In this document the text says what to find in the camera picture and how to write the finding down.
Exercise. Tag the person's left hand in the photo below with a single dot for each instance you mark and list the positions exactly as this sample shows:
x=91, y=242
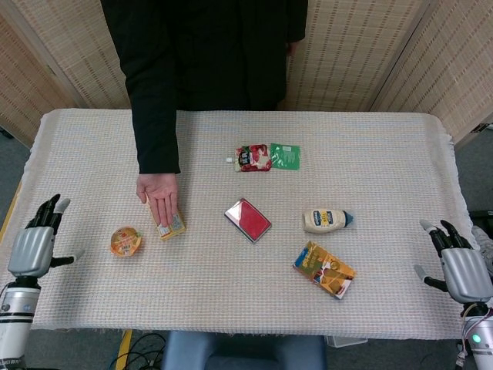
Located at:
x=293, y=48

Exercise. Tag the person's right hand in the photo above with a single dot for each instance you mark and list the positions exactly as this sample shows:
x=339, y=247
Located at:
x=159, y=196

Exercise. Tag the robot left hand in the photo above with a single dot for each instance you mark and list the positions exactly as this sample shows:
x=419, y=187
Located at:
x=31, y=250

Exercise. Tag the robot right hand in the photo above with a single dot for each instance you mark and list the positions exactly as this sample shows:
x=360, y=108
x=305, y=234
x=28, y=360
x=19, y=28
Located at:
x=464, y=273

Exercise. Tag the orange jelly cup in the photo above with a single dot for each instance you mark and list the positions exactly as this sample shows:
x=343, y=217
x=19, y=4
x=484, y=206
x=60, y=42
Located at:
x=126, y=242

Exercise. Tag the person's black-sleeved right forearm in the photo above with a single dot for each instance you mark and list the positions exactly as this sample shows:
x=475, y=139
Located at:
x=156, y=127

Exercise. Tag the person's black-sleeved left forearm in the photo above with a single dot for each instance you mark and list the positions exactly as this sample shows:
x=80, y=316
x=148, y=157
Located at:
x=297, y=19

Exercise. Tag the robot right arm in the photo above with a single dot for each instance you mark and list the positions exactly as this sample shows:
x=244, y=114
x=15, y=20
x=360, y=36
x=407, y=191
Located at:
x=481, y=339

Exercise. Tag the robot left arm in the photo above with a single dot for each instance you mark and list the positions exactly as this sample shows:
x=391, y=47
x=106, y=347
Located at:
x=17, y=320

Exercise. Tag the yellow food box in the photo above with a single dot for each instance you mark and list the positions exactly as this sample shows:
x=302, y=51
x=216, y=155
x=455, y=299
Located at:
x=173, y=229

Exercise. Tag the person's black-clothed torso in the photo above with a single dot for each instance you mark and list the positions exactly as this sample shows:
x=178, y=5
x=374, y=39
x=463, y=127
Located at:
x=223, y=50

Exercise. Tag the person in black clothing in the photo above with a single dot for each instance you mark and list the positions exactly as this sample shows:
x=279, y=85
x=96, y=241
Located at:
x=366, y=54

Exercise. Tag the red flat packet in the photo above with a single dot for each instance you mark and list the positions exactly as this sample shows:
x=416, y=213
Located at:
x=250, y=220

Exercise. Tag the red spouted pouch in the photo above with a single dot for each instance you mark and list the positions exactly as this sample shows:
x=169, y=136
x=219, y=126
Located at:
x=254, y=158

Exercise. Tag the green sachet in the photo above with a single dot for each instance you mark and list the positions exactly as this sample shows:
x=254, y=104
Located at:
x=287, y=156

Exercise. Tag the white woven tablecloth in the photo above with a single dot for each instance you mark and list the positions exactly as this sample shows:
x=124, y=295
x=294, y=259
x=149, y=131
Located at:
x=231, y=300

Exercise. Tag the orange and blue snack box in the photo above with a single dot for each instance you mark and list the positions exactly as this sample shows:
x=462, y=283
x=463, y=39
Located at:
x=325, y=271

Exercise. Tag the mayonnaise squeeze bottle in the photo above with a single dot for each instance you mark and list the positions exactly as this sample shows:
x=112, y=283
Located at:
x=321, y=221

